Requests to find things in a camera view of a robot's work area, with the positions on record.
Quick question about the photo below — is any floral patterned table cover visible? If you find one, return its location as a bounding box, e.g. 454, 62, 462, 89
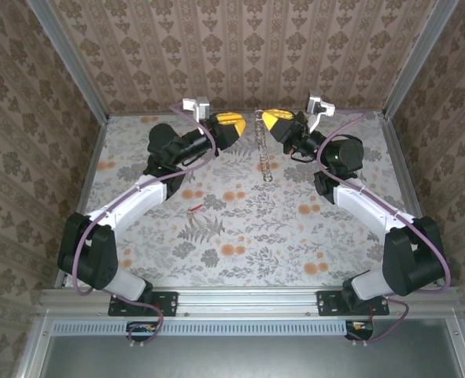
65, 111, 430, 288

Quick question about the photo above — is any grey metal panel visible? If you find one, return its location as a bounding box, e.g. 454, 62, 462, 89
39, 317, 465, 378

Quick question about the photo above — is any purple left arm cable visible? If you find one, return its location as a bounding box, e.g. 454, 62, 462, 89
72, 102, 218, 348

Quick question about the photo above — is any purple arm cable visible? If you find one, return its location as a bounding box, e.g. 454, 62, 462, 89
72, 102, 218, 348
316, 109, 452, 347

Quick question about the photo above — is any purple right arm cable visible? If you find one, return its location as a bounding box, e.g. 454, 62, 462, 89
316, 109, 452, 347

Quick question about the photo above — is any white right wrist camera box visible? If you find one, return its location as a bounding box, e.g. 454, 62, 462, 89
308, 91, 338, 133

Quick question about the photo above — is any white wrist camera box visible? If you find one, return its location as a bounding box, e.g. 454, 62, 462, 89
181, 96, 211, 122
308, 91, 338, 133

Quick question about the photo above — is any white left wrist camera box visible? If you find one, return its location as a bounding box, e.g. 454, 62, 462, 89
181, 96, 211, 122

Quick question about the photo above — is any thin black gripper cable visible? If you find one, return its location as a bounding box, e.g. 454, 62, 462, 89
288, 146, 316, 163

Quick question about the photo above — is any thin aluminium wall rail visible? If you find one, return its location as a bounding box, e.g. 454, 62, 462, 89
108, 109, 385, 117

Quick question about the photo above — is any aluminium side rail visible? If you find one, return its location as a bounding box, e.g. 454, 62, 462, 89
377, 112, 446, 287
54, 116, 110, 288

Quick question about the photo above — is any aluminium corner post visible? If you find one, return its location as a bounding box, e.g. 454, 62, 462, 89
382, 0, 459, 120
26, 0, 111, 124

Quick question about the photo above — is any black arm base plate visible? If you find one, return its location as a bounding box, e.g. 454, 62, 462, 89
108, 290, 179, 317
316, 290, 390, 317

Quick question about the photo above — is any long aluminium mounting rail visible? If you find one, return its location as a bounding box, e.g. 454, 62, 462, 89
37, 286, 463, 318

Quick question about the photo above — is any connector with coloured wires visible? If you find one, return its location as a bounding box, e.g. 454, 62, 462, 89
344, 321, 375, 342
126, 321, 159, 343

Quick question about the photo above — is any grey slotted cable duct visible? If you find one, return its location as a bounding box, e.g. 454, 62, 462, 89
53, 319, 375, 337

